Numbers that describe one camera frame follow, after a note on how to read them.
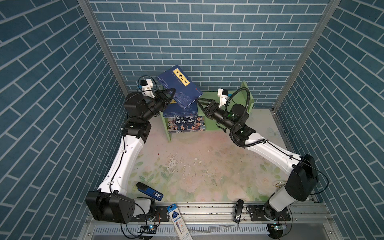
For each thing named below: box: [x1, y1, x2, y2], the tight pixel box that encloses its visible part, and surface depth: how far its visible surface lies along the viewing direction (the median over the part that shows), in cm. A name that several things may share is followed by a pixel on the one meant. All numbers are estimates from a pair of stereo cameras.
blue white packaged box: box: [166, 203, 193, 240], surface depth 71 cm
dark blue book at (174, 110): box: [163, 99, 199, 118], surface depth 80 cm
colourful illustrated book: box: [167, 116, 206, 134], surface depth 93 cm
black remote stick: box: [233, 199, 244, 224], surface depth 73 cm
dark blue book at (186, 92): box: [155, 64, 203, 110], surface depth 68 cm
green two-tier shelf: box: [160, 80, 255, 143], surface depth 64 cm
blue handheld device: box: [136, 182, 164, 201], surface depth 80 cm
